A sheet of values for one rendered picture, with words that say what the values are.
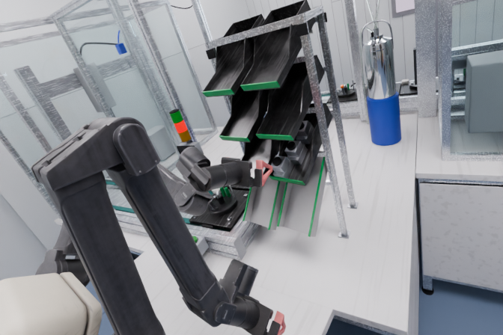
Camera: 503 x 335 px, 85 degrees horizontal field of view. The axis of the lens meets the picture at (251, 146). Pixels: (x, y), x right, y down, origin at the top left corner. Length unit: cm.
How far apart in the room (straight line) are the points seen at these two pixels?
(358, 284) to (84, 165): 87
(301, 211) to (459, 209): 81
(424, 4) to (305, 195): 121
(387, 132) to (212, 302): 131
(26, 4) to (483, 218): 358
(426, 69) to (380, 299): 130
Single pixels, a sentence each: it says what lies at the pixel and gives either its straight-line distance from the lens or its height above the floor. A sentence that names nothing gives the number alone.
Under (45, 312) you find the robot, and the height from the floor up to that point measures 136.
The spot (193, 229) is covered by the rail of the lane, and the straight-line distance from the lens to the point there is 128.
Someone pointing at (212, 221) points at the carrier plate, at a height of 97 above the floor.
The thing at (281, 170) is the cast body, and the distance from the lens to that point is 89.
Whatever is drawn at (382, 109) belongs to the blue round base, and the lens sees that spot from 159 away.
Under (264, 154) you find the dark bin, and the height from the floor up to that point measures 124.
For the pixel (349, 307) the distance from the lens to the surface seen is 99.
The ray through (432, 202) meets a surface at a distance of 156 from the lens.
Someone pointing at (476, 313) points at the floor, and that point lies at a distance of 206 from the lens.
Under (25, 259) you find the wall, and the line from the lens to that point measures 338.
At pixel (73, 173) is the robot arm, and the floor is 159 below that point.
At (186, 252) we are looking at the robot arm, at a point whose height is 137.
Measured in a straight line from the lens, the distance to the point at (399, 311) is 98.
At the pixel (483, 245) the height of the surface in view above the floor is 46.
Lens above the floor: 169
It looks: 24 degrees down
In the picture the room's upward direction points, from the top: 18 degrees counter-clockwise
